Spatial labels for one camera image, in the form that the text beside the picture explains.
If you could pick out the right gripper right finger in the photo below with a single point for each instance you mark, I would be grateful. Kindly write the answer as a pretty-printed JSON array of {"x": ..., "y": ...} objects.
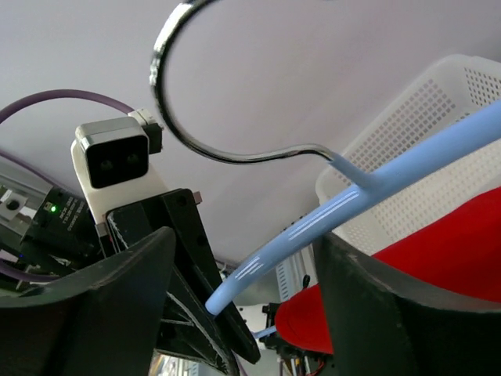
[{"x": 384, "y": 322}]

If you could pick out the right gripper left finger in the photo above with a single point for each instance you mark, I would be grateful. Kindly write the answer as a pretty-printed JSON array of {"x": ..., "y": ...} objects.
[{"x": 101, "y": 320}]

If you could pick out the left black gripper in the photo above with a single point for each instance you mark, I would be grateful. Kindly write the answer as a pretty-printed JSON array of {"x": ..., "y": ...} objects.
[{"x": 187, "y": 330}]

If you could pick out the red trousers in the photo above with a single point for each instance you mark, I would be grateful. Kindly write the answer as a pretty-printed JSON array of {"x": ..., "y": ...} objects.
[{"x": 460, "y": 252}]

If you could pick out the light blue plastic hanger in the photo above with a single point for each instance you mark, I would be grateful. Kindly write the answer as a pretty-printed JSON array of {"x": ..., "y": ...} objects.
[{"x": 356, "y": 190}]

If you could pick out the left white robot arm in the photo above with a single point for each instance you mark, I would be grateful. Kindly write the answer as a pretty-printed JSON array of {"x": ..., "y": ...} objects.
[{"x": 62, "y": 238}]

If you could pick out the white plastic basket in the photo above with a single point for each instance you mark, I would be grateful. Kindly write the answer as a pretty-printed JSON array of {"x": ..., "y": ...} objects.
[{"x": 427, "y": 134}]

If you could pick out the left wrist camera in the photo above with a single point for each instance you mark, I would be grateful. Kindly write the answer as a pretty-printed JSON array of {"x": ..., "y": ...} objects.
[{"x": 111, "y": 160}]

